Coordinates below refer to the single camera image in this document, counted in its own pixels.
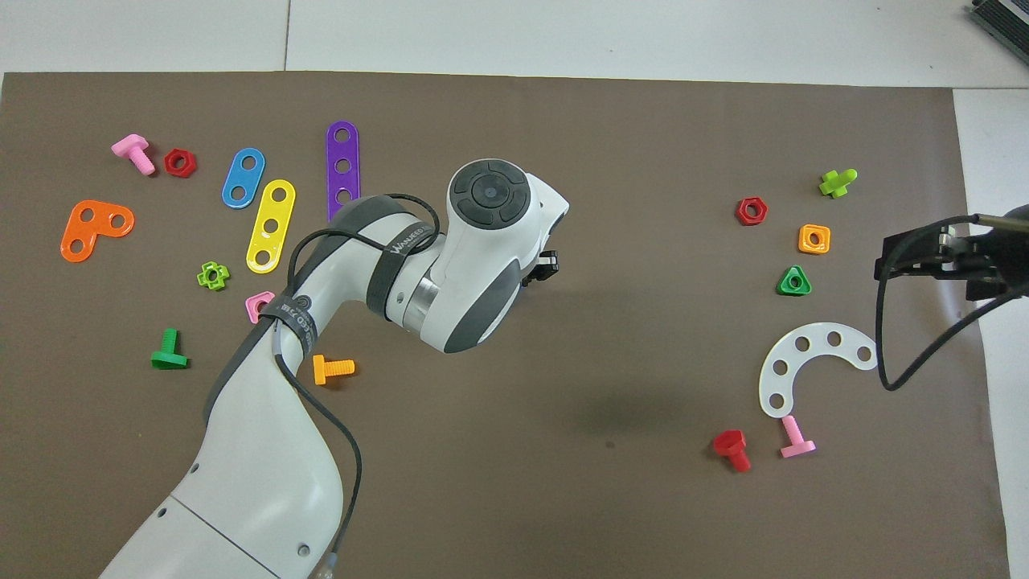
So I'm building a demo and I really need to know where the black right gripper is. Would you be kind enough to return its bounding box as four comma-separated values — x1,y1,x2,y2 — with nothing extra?
875,225,1029,302

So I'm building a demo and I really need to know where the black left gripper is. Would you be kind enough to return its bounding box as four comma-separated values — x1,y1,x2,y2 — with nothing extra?
521,251,560,288

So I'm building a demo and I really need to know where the lime green cross screw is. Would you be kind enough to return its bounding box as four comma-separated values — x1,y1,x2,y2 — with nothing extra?
818,168,859,199

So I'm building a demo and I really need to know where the green triangle plastic nut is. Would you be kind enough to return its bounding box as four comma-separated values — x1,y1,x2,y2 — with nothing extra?
776,265,814,298

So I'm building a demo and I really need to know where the pink plastic screw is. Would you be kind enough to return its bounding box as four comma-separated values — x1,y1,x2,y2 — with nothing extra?
779,414,818,460
111,133,157,177

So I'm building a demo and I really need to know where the orange plastic screw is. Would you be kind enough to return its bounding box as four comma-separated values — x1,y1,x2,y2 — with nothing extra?
312,354,356,387

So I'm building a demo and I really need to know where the red hexagon plastic screw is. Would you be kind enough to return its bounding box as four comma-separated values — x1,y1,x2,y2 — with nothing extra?
712,429,752,474

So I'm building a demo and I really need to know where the green plastic screw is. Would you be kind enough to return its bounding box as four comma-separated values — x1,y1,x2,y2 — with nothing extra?
150,328,191,371

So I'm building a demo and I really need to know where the white curved five-hole plate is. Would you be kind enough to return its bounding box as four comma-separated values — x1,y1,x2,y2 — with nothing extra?
758,322,882,420

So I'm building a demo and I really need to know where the brown table mat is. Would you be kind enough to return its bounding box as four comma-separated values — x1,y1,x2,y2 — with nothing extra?
0,71,1012,579

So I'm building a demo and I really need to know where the purple four-hole plastic plate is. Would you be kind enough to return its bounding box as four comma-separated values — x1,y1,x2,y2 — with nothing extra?
326,121,361,223

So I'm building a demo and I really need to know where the black ribbed metal device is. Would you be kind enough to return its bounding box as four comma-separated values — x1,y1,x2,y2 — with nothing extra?
969,0,1029,61

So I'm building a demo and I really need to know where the yellow three-hole plastic plate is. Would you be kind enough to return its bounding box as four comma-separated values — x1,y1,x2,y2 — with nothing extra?
245,179,297,275

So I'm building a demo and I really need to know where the blue two-hole plastic plate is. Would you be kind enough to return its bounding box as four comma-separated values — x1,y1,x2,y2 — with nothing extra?
221,147,267,210

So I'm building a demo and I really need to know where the orange three-hole angled plate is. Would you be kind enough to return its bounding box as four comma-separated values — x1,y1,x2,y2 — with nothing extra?
60,199,136,264

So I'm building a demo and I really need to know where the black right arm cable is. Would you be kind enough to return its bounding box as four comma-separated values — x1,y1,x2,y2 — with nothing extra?
875,212,1029,392

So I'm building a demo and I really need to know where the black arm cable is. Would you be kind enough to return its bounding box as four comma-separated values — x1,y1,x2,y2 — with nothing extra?
272,193,441,579
875,212,1029,392

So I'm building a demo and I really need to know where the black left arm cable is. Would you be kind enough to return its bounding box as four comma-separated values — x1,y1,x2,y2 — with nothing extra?
272,193,441,579

